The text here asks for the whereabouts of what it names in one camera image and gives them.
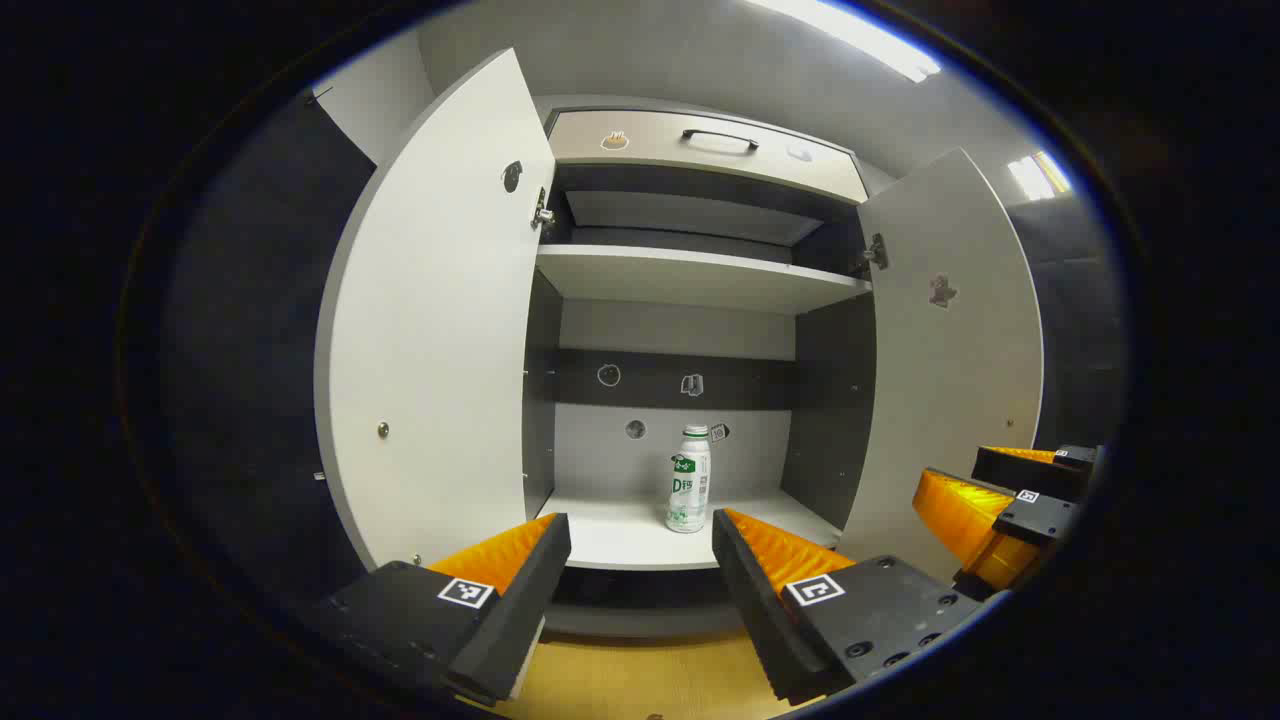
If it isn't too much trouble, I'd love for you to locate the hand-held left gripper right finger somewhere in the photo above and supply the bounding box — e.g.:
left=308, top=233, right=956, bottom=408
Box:
left=712, top=507, right=989, bottom=707

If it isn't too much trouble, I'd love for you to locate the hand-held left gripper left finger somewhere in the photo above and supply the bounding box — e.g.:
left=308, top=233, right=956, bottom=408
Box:
left=318, top=512, right=573, bottom=706

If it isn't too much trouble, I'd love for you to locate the white cabinet door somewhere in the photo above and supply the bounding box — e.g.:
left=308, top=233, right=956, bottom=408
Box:
left=835, top=148, right=1047, bottom=586
left=314, top=48, right=557, bottom=572

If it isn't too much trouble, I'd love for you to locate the white green label bottle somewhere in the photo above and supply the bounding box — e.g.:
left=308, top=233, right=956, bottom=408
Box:
left=666, top=425, right=712, bottom=534

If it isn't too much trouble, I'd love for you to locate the white cabinet drawer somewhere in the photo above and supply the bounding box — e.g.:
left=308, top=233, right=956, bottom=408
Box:
left=547, top=107, right=869, bottom=206

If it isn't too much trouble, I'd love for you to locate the small ceiling light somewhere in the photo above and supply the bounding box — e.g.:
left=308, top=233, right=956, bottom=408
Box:
left=1007, top=150, right=1073, bottom=203

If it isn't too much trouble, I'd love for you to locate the black drawer handle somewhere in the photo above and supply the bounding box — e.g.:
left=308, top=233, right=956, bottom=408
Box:
left=682, top=128, right=760, bottom=155

